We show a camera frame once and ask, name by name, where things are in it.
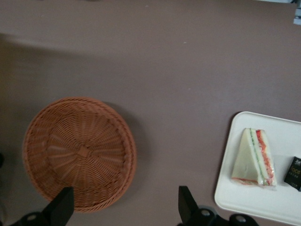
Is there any triangular sandwich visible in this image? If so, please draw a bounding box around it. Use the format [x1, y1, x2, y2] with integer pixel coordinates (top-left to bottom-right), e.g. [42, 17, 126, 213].
[230, 128, 278, 192]

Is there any grey metal fixture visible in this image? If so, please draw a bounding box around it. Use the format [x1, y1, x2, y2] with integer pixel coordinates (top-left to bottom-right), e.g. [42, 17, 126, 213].
[293, 0, 301, 24]

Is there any brown woven wicker basket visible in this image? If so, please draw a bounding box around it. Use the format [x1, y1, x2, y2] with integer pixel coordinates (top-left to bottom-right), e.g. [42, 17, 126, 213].
[22, 97, 138, 214]

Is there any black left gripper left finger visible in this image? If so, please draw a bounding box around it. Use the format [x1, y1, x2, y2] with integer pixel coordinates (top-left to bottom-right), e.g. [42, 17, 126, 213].
[14, 187, 75, 226]

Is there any white plastic tray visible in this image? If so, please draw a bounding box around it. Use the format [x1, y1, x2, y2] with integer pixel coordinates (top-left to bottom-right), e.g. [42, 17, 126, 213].
[214, 111, 301, 225]

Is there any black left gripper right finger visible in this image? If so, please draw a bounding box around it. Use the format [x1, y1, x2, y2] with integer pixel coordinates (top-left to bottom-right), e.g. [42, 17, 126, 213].
[176, 186, 229, 226]

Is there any black sachet packet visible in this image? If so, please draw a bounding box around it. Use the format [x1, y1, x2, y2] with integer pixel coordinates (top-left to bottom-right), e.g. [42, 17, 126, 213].
[283, 155, 301, 193]

